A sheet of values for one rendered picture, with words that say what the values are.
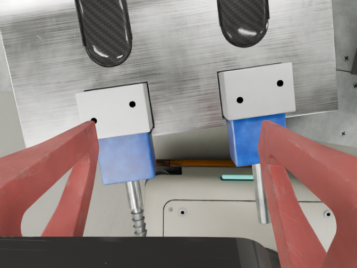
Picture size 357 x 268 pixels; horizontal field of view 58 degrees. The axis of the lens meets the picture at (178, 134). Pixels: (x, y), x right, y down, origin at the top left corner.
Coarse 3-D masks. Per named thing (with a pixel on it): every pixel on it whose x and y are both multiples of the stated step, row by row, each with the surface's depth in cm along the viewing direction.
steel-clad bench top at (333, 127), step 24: (336, 0) 30; (336, 24) 30; (0, 48) 31; (336, 48) 31; (0, 72) 31; (336, 72) 31; (288, 120) 32; (312, 120) 32; (336, 120) 32; (336, 144) 32
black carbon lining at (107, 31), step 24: (96, 0) 25; (120, 0) 25; (216, 0) 25; (240, 0) 25; (264, 0) 25; (96, 24) 26; (120, 24) 26; (240, 24) 26; (264, 24) 25; (96, 48) 26; (120, 48) 26
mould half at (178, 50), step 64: (0, 0) 24; (64, 0) 25; (128, 0) 25; (192, 0) 25; (320, 0) 25; (64, 64) 26; (128, 64) 26; (192, 64) 26; (256, 64) 26; (320, 64) 26; (64, 128) 26; (192, 128) 26
